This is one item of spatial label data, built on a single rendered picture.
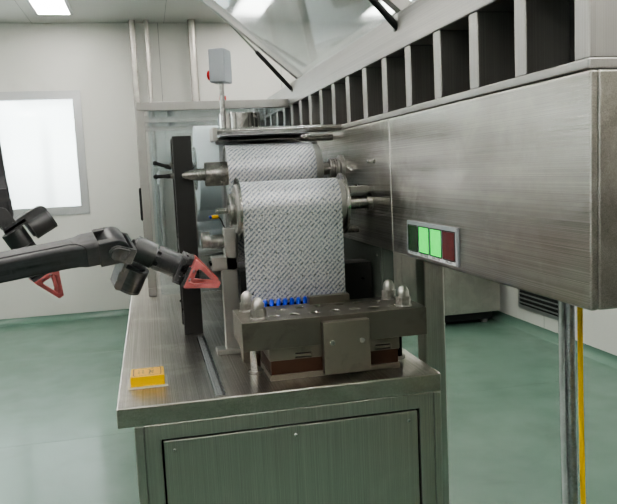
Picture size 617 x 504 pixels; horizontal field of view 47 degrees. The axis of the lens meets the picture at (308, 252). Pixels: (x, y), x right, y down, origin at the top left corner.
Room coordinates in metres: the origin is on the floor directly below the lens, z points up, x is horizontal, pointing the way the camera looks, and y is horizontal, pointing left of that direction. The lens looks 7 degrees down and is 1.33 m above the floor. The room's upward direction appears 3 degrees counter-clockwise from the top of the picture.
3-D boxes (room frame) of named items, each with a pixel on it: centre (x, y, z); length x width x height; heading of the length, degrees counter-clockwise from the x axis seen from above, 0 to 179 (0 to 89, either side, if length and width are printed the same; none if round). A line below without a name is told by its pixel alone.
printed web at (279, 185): (1.85, 0.07, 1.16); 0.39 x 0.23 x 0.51; 12
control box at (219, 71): (2.24, 0.25, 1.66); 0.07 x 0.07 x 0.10; 77
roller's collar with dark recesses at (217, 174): (1.93, 0.24, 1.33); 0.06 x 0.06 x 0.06; 12
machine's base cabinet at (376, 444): (2.62, 0.31, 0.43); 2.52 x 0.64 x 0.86; 12
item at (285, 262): (1.66, 0.03, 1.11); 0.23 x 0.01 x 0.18; 102
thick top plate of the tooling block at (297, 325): (1.55, -0.04, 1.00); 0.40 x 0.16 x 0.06; 102
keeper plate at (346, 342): (1.46, -0.07, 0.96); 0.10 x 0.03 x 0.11; 102
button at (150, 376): (1.49, 0.35, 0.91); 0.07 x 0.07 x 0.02; 12
